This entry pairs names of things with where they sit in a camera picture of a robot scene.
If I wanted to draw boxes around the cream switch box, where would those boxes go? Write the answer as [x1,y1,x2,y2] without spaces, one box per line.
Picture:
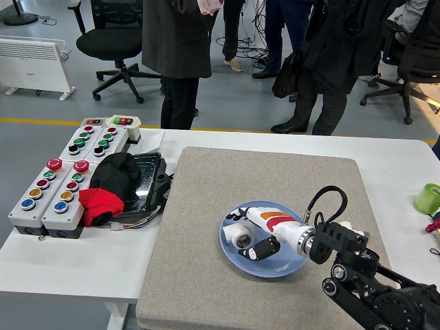
[104,115,142,144]

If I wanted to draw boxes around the white panel heater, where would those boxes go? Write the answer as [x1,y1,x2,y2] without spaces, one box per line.
[0,36,76,102]

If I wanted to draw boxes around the small white pipe tee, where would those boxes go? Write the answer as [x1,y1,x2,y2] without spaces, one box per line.
[339,221,371,241]

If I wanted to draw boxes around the black round stand base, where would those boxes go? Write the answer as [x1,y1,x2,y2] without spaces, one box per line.
[3,0,39,27]

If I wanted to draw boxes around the black cloth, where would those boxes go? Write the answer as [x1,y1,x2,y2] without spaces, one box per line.
[88,152,142,210]

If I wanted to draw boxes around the green tape roll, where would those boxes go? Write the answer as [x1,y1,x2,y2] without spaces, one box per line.
[412,183,440,215]

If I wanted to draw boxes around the person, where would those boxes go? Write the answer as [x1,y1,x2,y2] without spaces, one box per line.
[252,0,312,80]
[141,0,224,131]
[270,0,396,136]
[357,0,430,83]
[221,0,247,73]

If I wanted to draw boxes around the blue plate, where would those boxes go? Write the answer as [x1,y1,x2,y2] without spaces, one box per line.
[219,200,309,278]

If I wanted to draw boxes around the grey five-button control box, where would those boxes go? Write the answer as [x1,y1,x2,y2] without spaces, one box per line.
[41,160,99,240]
[7,158,75,237]

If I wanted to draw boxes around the black floor cables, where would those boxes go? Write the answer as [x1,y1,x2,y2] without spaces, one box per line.
[215,0,276,68]

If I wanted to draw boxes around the red cloth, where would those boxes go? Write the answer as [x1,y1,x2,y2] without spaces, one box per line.
[78,188,125,228]

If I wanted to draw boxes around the black glossy tray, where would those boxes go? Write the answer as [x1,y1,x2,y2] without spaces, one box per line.
[109,151,175,224]

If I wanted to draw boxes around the grey-brown mat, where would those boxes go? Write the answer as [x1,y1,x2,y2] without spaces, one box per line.
[135,146,413,330]

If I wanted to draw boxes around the grey four-button control box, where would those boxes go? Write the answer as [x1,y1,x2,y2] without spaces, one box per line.
[82,125,130,164]
[58,124,104,162]

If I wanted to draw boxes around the white paper card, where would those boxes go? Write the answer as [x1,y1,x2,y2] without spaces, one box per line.
[139,131,166,154]

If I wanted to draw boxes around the black office chair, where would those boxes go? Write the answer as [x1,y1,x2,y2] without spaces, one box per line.
[359,0,440,125]
[67,0,162,105]

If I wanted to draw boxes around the white table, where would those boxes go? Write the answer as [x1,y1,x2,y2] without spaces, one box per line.
[0,129,440,330]

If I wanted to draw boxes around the white connector with coloured wires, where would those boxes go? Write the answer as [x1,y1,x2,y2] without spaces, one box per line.
[109,206,164,232]

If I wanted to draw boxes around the black bag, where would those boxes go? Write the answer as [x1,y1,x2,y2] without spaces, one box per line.
[271,51,303,100]

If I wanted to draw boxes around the white pipe fitting metal thread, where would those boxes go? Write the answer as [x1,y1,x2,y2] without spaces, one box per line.
[221,221,257,249]

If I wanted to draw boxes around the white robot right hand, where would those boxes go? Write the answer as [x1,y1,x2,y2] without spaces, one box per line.
[226,206,307,261]

